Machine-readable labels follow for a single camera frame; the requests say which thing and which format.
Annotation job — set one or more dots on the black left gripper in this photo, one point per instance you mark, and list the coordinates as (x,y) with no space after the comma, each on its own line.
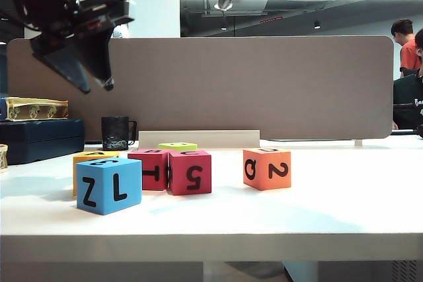
(62,27)

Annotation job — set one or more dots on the yellow block Q A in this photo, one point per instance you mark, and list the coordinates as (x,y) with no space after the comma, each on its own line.
(82,158)

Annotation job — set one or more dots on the pink block R T 4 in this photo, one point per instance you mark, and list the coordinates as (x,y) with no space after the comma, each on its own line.
(155,160)

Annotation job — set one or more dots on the pink block 4 5 C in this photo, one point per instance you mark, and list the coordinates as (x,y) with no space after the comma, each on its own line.
(185,163)

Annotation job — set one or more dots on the orange block 7 2 Q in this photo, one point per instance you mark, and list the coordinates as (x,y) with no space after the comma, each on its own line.
(264,179)

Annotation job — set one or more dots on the red ceiling sign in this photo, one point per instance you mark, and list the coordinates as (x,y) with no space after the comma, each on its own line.
(271,20)

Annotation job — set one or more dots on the gold ornate box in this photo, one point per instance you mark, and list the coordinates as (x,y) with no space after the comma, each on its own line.
(33,110)

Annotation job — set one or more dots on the black mug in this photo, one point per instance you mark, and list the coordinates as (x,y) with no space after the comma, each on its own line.
(114,131)

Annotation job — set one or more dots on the ceiling spot lamp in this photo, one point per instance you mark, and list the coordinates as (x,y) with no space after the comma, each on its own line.
(317,25)

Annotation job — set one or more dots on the dark blue case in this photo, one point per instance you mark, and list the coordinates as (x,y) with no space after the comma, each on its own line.
(43,136)

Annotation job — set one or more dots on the brown desk divider panel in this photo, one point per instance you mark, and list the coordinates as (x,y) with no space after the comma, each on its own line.
(231,87)

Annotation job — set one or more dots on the small woven basket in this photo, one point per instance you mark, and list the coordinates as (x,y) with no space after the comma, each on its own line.
(3,160)

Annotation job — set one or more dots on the green block Q L U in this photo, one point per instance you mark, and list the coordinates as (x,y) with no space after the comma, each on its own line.
(178,145)

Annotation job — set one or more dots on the blue block Z L 3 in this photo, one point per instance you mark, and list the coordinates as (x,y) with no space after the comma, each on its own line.
(102,189)

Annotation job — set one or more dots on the person in red shirt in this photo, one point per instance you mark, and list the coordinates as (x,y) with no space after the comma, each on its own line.
(409,54)

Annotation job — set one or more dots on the person in dark green shirt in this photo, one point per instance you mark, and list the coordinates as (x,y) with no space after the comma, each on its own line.
(408,97)

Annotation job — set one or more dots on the wall sign on pillar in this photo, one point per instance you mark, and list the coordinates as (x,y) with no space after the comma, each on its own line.
(123,33)

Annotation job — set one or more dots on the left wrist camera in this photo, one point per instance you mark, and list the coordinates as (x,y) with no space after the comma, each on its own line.
(105,8)

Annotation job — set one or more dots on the white divider foot bracket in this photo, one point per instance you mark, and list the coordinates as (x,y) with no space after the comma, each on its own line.
(358,143)

